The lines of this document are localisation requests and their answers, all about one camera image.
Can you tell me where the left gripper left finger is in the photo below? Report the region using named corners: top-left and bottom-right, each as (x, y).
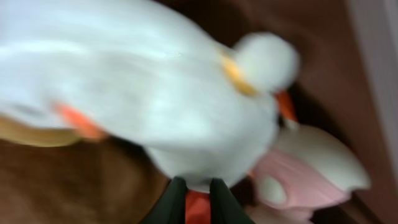
top-left (140, 177), bottom-right (188, 224)

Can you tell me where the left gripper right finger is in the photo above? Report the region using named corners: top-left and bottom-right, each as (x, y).
top-left (210, 179), bottom-right (255, 224)

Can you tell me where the brown plush toy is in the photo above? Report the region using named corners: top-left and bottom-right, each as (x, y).
top-left (1, 138), bottom-right (169, 224)

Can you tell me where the pink pig toy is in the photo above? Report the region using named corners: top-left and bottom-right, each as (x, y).
top-left (246, 120), bottom-right (371, 224)

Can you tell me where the white plush duck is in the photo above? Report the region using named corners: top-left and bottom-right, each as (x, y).
top-left (1, 0), bottom-right (299, 192)

